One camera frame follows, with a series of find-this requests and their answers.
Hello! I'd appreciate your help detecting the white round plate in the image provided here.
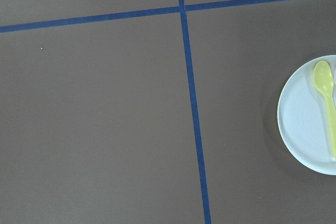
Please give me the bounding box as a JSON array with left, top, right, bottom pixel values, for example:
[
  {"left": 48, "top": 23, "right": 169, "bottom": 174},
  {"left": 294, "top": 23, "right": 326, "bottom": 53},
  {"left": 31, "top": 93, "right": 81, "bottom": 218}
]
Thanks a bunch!
[{"left": 277, "top": 55, "right": 335, "bottom": 175}]

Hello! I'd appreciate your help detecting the pink plastic spoon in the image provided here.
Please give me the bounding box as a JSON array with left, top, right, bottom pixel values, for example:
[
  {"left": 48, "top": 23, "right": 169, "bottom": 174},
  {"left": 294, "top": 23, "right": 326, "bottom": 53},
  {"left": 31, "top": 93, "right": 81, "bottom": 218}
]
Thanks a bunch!
[{"left": 333, "top": 66, "right": 336, "bottom": 105}]

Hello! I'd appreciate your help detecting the yellow plastic spoon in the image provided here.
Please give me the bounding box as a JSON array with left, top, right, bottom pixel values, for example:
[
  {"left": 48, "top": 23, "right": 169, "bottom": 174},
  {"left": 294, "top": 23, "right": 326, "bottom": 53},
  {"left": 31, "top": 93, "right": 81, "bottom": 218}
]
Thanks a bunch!
[{"left": 313, "top": 60, "right": 335, "bottom": 159}]

